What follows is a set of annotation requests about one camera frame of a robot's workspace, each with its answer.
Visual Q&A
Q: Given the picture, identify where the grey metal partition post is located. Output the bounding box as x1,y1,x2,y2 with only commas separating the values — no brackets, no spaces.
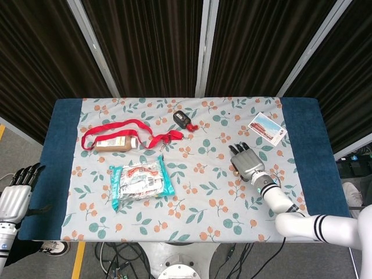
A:
66,0,120,98
194,0,220,98
276,0,354,98

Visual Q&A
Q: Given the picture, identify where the grey metal partition rail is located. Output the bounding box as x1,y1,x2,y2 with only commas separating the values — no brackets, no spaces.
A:
0,116,44,145
334,141,372,160

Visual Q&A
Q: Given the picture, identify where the floral grey tablecloth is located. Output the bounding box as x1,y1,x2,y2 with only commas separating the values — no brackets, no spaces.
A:
60,97,316,242

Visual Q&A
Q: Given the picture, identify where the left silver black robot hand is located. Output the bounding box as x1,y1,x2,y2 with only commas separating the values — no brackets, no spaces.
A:
0,162,53,224

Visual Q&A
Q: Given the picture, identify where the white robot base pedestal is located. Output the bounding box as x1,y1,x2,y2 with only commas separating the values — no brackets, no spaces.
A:
136,241,221,279

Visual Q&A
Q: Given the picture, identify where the dark pleated curtain panel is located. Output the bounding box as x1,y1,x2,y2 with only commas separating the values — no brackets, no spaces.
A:
80,0,204,98
205,0,339,98
283,0,372,155
0,0,113,145

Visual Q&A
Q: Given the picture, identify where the black floor cable tangle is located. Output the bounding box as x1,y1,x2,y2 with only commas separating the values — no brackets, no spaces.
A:
94,241,153,279
222,242,256,279

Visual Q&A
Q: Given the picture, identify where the red lanyard with clip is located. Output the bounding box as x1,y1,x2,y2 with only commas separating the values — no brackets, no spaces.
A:
80,119,192,152

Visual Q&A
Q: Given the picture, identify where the black equipment with blue lights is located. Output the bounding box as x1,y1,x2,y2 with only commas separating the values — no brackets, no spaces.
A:
335,146,372,180

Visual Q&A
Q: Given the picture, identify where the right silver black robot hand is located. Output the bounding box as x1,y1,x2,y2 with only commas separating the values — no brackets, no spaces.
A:
228,141,266,182

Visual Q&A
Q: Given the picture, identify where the teal white snack package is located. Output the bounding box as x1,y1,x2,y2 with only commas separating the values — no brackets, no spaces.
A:
108,155,176,212

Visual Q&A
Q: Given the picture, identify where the brown bottle white cap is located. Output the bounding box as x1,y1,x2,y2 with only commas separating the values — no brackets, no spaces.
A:
93,135,138,153

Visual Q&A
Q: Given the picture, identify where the dark trouser leg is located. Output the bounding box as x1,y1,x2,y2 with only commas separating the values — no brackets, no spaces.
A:
3,240,44,268

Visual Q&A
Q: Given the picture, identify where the blue table cover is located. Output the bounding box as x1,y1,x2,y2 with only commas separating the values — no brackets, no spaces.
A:
17,98,358,242

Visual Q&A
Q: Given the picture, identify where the black fob with red cord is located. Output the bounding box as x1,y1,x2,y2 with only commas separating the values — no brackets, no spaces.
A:
173,110,200,132

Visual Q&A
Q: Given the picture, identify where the white sneaker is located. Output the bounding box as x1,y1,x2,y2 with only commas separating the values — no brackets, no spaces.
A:
342,181,364,219
40,240,71,257

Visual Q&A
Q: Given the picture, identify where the postcard with red building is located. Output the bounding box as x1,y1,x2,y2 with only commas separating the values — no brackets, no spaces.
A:
248,112,288,145

